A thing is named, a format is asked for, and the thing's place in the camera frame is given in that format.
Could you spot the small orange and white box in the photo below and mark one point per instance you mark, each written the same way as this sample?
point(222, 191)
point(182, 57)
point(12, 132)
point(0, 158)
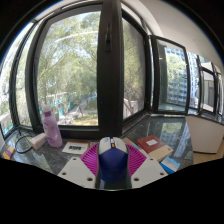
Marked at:
point(37, 141)

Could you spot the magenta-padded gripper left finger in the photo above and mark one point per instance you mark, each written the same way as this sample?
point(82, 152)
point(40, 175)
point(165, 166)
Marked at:
point(78, 171)

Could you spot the blue and white box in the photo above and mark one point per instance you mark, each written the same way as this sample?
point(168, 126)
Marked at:
point(170, 164)

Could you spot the colourful printed leaflet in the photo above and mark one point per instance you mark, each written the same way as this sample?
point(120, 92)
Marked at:
point(131, 143)

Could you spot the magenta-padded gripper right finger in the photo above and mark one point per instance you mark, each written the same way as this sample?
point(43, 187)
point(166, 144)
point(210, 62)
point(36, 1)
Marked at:
point(148, 170)

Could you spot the blue and white computer mouse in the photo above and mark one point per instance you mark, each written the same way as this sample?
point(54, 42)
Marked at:
point(113, 163)

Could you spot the white booklet with black print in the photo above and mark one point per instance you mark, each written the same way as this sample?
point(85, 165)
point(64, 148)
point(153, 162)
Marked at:
point(75, 147)

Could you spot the red hardcover book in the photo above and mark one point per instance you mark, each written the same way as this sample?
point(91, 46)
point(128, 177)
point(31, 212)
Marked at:
point(150, 143)

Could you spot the purple plastic bottle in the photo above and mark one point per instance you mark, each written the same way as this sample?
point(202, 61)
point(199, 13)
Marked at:
point(52, 131)

